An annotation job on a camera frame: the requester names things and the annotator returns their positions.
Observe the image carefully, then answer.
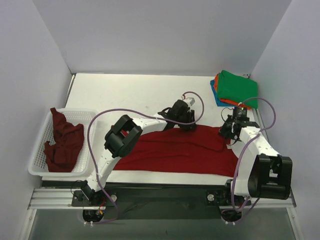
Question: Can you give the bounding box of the orange folded t-shirt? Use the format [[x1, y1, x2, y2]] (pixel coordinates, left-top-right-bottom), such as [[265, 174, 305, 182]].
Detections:
[[214, 72, 252, 111]]

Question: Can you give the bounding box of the white plastic basket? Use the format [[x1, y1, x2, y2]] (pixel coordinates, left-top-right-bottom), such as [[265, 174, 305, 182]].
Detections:
[[28, 108, 98, 178]]

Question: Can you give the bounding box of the blue folded t-shirt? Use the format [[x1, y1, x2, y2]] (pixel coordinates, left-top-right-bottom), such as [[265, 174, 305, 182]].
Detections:
[[209, 79, 238, 108]]

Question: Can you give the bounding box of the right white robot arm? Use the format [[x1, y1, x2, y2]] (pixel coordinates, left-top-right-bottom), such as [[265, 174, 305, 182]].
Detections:
[[218, 106, 293, 204]]

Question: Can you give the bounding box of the green folded t-shirt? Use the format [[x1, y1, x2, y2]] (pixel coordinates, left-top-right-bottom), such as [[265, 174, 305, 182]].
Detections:
[[216, 69, 259, 110]]

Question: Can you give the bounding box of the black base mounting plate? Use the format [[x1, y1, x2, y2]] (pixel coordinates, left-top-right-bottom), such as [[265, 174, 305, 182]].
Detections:
[[70, 182, 240, 224]]

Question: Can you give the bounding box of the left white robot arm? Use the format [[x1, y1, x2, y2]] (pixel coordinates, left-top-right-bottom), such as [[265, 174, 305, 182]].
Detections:
[[80, 97, 196, 206]]

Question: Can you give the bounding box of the dark red t-shirt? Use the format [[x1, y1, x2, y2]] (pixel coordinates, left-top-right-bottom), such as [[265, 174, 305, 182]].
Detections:
[[43, 107, 84, 173]]

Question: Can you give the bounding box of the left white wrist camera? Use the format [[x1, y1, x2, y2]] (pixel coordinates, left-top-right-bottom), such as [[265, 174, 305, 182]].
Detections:
[[181, 95, 195, 107]]

